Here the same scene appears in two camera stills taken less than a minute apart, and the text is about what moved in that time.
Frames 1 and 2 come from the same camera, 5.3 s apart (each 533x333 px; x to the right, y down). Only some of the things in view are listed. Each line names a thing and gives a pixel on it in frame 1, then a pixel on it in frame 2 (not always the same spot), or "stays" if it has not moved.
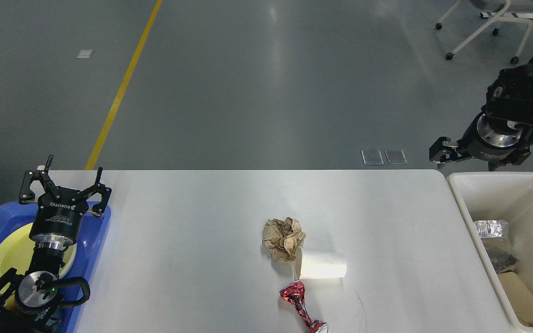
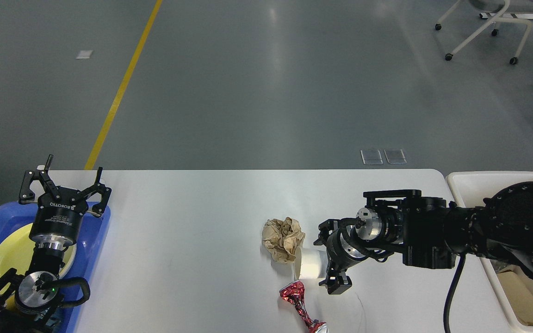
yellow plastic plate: [15, 252] stays
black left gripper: [57, 220] stays
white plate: [68, 267] stays
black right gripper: [504, 142] to [341, 255]
